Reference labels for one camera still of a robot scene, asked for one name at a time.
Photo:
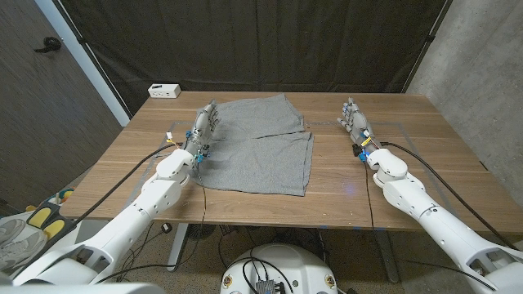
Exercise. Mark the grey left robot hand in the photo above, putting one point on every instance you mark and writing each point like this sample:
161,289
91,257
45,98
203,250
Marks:
201,130

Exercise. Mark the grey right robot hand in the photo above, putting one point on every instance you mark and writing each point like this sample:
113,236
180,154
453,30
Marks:
359,126

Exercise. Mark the grey shorts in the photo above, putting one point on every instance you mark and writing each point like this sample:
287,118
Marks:
253,159

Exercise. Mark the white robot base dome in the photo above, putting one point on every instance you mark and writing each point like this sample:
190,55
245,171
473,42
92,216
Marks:
282,265

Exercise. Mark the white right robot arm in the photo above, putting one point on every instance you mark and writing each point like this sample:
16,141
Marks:
408,196

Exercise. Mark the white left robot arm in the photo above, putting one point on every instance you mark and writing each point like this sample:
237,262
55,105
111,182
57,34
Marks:
155,196

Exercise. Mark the white power strip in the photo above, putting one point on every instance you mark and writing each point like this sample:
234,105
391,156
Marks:
164,90

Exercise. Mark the round black floor fan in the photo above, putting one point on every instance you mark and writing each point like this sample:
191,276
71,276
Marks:
201,231

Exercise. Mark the small black plug adapter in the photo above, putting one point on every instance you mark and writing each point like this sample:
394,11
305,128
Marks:
166,228

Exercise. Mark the black backdrop curtain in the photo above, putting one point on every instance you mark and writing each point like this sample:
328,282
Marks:
261,41

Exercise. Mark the black backdrop stand pole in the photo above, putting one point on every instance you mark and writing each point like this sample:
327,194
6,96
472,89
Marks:
83,42
430,38

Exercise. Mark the white table leg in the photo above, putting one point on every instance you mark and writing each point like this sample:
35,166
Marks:
177,247

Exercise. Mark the grey table leg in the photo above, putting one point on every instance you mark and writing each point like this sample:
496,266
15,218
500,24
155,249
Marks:
388,257

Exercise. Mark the colourful toy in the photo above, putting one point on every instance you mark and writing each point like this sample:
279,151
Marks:
65,194

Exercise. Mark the black box on base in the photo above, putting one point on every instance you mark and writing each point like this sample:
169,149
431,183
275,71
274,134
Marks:
269,287

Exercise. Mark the yellow and black pedal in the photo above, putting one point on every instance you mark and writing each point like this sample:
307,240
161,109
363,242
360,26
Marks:
53,226

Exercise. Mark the dark wooden door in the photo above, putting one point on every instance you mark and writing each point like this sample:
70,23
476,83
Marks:
24,90

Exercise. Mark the white robot torso edge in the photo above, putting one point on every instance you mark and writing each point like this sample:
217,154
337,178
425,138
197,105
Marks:
81,289

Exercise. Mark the grey sneaker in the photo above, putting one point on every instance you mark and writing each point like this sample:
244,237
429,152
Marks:
10,230
20,251

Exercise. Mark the white door frame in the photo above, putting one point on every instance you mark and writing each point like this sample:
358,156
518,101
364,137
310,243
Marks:
83,61

